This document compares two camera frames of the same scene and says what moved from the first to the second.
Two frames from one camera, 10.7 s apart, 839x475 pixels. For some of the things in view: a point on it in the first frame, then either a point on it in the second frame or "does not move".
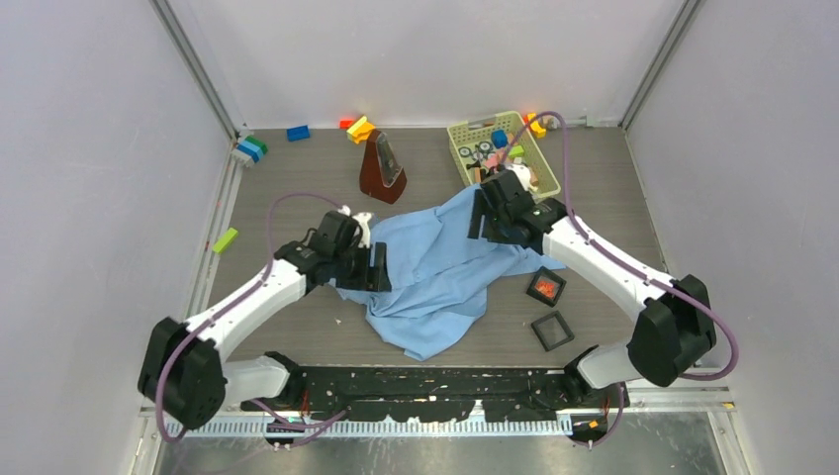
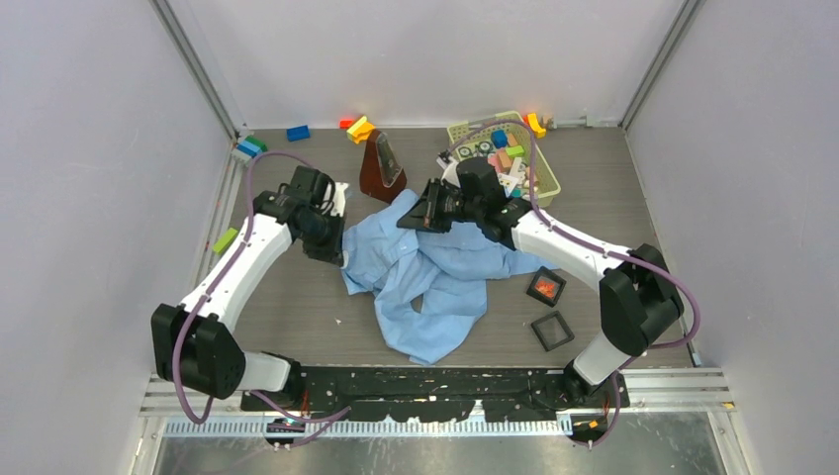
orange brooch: (545, 288) does not move
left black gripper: (374, 276) → (331, 252)
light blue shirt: (438, 275) does not move
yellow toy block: (360, 130) does not move
